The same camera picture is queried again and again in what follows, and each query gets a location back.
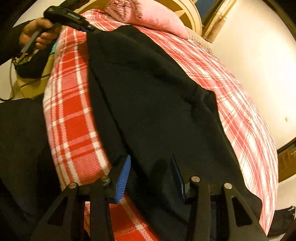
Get black pants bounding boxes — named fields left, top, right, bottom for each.
left=87, top=26, right=262, bottom=240

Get person left hand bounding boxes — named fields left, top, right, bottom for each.
left=18, top=17, right=63, bottom=50

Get pink folded blanket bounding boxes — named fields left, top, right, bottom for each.
left=104, top=1, right=189, bottom=40

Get red plaid bed sheet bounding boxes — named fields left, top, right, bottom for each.
left=43, top=9, right=280, bottom=241

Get cream wooden headboard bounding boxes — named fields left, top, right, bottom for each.
left=75, top=0, right=202, bottom=36

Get striped grey pillow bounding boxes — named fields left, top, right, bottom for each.
left=186, top=27, right=212, bottom=53

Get dark window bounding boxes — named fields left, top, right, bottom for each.
left=195, top=0, right=223, bottom=26

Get right beige curtain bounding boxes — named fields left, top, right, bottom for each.
left=202, top=0, right=237, bottom=43

